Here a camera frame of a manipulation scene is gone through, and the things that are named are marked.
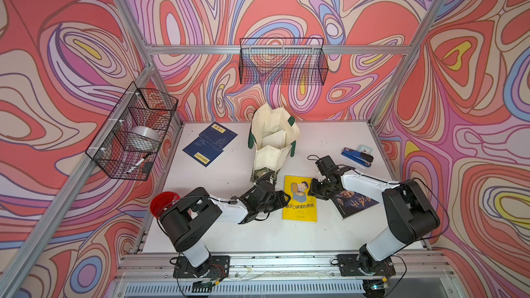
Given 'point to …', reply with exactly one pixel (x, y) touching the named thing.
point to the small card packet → (366, 149)
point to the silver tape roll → (142, 138)
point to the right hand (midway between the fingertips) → (312, 199)
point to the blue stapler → (359, 157)
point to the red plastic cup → (161, 200)
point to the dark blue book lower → (203, 151)
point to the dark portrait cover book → (348, 202)
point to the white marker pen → (135, 165)
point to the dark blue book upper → (219, 135)
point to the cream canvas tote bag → (272, 134)
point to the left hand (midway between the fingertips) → (290, 202)
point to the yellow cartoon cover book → (301, 207)
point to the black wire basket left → (138, 107)
